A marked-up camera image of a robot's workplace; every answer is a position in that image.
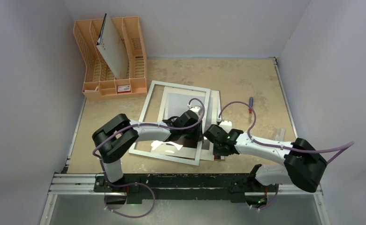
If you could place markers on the blue handled screwdriver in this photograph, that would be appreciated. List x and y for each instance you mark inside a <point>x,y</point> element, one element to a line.
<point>251,105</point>

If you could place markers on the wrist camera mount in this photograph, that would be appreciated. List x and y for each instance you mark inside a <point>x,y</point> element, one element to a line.
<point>226,125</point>
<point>198,110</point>

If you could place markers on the orange plastic file organizer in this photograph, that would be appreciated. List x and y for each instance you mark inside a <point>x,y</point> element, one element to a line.
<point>100,83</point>

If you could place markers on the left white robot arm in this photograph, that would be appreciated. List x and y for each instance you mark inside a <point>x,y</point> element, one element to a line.
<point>115,138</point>

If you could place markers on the white picture frame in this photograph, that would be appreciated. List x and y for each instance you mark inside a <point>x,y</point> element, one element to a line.
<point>148,102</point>

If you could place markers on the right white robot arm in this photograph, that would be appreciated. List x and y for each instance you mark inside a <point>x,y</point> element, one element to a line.
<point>302,168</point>

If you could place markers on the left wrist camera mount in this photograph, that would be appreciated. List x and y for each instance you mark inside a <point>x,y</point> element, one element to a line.
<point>198,110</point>

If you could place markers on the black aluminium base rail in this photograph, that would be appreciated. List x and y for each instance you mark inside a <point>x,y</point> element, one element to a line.
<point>137,187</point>

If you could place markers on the white board in organizer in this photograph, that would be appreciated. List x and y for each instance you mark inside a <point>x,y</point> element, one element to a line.
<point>112,49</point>

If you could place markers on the clear plastic screwdriver packaging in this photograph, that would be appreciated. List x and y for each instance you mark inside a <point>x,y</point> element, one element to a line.
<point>280,134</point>

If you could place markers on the small red white box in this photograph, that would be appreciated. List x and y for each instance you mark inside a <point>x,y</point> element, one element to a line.
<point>123,89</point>

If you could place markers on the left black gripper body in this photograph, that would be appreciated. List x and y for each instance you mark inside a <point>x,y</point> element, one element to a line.
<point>191,133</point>

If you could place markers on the matted photo print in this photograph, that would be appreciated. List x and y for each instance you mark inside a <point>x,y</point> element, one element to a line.
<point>174,103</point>

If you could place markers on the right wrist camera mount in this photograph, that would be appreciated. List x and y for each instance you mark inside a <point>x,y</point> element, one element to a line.
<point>226,125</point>

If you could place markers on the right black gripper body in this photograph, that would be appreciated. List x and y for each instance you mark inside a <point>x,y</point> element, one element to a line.
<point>210,133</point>

